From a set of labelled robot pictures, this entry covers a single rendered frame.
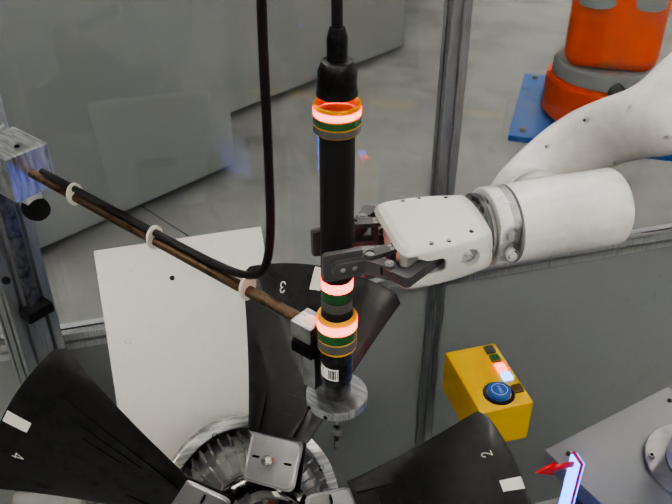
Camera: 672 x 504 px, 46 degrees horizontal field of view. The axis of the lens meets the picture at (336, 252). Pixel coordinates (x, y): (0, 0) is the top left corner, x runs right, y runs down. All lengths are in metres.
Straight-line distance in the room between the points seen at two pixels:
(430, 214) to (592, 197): 0.17
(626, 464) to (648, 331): 0.81
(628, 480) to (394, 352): 0.67
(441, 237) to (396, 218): 0.05
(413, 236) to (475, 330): 1.20
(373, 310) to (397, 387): 0.98
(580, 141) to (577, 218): 0.13
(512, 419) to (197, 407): 0.54
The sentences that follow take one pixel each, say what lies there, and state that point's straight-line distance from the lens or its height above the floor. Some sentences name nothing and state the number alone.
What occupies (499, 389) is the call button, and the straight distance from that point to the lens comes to 1.42.
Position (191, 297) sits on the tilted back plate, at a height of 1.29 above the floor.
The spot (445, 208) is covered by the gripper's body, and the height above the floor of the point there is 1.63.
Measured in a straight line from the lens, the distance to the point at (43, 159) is 1.25.
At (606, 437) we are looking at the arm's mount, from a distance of 1.55.
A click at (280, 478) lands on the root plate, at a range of 1.05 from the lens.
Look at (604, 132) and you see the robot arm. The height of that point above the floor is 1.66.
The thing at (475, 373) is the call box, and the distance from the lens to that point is 1.45.
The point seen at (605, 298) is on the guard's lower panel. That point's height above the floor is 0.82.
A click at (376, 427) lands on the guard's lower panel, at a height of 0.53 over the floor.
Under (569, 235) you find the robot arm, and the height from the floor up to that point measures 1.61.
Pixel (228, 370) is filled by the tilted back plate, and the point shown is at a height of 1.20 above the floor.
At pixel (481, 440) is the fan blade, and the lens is 1.16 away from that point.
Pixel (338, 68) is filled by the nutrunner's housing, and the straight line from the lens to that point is 0.69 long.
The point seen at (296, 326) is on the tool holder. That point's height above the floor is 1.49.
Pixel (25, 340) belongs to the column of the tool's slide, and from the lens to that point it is 1.52.
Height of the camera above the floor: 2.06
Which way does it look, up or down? 35 degrees down
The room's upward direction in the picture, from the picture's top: straight up
